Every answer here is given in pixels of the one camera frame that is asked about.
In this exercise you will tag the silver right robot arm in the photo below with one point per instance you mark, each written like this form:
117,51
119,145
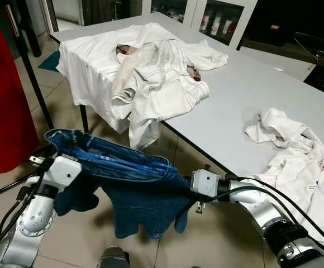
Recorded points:
257,201

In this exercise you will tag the white polo shirt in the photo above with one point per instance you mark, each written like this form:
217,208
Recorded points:
296,167

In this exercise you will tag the grey robot left leg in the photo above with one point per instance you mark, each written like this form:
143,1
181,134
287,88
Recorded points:
113,258

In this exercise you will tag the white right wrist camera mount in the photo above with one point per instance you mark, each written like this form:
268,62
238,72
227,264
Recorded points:
205,182

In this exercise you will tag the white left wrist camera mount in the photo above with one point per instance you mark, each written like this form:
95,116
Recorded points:
61,170

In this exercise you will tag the red polo shirt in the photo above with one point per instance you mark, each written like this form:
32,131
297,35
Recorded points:
5,111

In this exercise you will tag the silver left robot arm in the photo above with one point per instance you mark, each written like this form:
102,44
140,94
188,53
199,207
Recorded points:
33,218

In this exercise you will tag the teal floor mat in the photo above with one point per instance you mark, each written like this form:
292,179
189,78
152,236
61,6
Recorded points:
49,61

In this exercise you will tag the white t-shirt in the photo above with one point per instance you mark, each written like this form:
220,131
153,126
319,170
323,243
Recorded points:
89,67

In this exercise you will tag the cream denim jacket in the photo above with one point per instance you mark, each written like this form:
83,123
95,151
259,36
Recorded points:
162,95

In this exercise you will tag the red patterned cloth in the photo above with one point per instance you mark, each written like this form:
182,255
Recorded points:
124,49

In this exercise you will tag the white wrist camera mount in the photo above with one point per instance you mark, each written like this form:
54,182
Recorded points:
205,182
61,170

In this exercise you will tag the black chrome clothes rack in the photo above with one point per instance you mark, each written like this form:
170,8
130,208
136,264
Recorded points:
31,72

